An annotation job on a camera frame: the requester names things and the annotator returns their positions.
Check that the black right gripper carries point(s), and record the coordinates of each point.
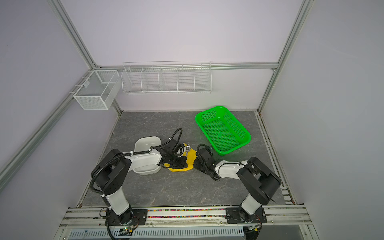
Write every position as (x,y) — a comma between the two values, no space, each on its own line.
(196,164)

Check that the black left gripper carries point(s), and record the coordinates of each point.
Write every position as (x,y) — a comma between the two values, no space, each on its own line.
(182,164)

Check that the yellow paper napkin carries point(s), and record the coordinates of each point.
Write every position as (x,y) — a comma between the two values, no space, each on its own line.
(188,157)

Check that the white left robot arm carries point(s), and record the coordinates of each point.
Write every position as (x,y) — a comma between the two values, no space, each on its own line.
(108,177)

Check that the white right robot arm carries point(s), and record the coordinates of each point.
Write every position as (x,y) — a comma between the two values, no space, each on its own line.
(259,180)

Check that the white plastic cutlery tray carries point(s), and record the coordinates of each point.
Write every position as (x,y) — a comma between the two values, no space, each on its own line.
(146,162)

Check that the green plastic perforated basket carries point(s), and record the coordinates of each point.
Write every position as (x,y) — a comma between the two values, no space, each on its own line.
(223,130)

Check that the small white mesh basket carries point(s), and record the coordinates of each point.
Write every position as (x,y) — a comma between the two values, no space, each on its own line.
(99,90)

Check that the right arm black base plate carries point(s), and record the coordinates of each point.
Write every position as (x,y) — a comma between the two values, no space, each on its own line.
(240,216)

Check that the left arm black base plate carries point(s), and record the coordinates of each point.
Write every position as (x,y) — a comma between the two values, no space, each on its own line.
(135,217)

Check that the white slotted cable duct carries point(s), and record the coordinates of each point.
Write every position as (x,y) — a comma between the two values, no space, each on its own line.
(157,233)

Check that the long white wire rack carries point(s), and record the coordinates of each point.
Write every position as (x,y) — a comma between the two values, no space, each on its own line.
(167,77)

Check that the aluminium enclosure frame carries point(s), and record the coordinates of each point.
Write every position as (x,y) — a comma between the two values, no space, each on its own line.
(56,144)

